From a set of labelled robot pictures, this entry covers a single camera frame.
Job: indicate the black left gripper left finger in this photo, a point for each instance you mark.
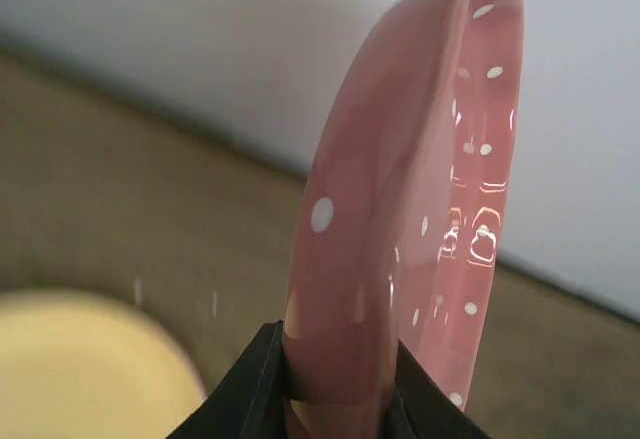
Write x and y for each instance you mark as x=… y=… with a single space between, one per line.
x=249 y=402

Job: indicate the pink polka dot plate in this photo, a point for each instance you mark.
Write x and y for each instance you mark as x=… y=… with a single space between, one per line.
x=402 y=213

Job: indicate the cream bear print plate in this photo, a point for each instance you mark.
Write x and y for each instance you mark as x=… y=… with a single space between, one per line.
x=80 y=365

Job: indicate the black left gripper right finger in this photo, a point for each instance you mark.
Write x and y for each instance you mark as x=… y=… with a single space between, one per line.
x=420 y=410

